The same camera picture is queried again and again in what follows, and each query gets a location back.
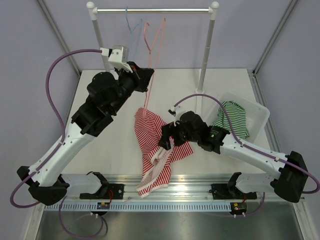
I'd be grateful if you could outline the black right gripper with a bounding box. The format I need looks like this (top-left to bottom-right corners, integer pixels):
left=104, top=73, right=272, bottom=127
left=158, top=120, right=200, bottom=150

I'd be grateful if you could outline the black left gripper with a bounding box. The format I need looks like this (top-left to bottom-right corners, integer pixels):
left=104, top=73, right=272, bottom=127
left=109, top=61, right=154, bottom=114

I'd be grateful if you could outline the red striped tank top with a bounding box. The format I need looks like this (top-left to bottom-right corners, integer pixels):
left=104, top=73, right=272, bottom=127
left=134, top=107, right=194, bottom=198

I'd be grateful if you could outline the red wire hanger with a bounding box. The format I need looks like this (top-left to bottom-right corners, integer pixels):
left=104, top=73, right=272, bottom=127
left=143, top=17, right=167, bottom=117

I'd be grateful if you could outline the blue wire hanger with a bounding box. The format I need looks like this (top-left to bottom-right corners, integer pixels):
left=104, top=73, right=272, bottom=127
left=125, top=7, right=143, bottom=62

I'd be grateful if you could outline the green striped tank top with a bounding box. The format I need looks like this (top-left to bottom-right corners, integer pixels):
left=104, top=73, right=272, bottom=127
left=212, top=101, right=250, bottom=139

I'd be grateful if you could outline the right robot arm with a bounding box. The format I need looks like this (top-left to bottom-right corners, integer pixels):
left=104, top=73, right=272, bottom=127
left=158, top=111, right=308, bottom=203

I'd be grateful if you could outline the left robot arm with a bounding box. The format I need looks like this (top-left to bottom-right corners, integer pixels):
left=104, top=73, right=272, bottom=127
left=17, top=61, right=155, bottom=206

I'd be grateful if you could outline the clear plastic basket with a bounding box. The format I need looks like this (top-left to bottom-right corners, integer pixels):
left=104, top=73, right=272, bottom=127
left=202, top=91, right=270, bottom=144

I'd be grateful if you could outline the white clothes rack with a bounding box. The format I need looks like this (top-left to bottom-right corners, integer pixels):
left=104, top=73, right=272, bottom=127
left=86, top=1, right=220, bottom=93

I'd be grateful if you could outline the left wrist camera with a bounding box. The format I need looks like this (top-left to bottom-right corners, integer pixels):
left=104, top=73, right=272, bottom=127
left=100, top=45, right=133, bottom=73

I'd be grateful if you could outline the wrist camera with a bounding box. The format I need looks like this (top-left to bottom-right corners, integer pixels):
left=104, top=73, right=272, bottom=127
left=100, top=45, right=133, bottom=73
left=168, top=105, right=186, bottom=125

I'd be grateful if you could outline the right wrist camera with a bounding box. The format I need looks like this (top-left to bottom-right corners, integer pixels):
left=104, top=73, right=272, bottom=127
left=168, top=105, right=186, bottom=125

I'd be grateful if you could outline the aluminium mounting rail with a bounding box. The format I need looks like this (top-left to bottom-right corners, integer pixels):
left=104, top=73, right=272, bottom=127
left=57, top=174, right=307, bottom=202

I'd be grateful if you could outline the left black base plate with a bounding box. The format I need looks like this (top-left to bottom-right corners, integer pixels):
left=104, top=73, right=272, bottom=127
left=79, top=183, right=125, bottom=200

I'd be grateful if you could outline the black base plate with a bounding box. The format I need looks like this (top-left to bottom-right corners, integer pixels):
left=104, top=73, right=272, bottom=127
left=209, top=183, right=258, bottom=200
left=79, top=183, right=125, bottom=200

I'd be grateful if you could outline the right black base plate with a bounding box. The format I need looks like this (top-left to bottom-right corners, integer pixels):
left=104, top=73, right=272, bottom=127
left=209, top=183, right=258, bottom=200

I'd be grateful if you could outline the white slotted cable duct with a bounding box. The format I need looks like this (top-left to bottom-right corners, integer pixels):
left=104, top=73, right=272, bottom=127
left=44, top=201, right=231, bottom=213

